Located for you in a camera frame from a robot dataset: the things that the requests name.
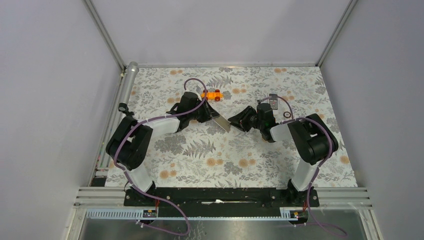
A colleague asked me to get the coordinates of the grey remote control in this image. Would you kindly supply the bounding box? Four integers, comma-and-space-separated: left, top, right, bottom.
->
213, 115, 231, 133

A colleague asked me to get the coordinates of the white slotted cable duct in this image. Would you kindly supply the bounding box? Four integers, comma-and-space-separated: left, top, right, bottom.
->
85, 207, 309, 222

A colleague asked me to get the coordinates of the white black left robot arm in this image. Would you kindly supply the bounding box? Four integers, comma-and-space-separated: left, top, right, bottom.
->
106, 91, 220, 206

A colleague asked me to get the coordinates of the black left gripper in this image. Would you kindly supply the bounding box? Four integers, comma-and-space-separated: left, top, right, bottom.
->
188, 97, 220, 123

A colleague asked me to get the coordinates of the floral patterned table mat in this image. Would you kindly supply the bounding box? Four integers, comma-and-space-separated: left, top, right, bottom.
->
128, 67, 357, 188

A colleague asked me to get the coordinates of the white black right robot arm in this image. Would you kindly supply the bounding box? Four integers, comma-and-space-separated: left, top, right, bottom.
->
228, 103, 339, 206

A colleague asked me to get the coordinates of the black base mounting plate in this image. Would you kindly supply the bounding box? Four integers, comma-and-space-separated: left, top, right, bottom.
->
123, 186, 320, 215

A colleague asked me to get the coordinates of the orange toy car chassis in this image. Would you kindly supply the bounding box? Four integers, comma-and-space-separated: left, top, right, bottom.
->
200, 89, 224, 102

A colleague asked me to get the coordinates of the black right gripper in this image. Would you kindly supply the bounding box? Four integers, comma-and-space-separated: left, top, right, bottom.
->
227, 105, 264, 133

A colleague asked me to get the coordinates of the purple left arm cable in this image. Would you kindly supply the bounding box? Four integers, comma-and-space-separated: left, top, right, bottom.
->
112, 78, 210, 235

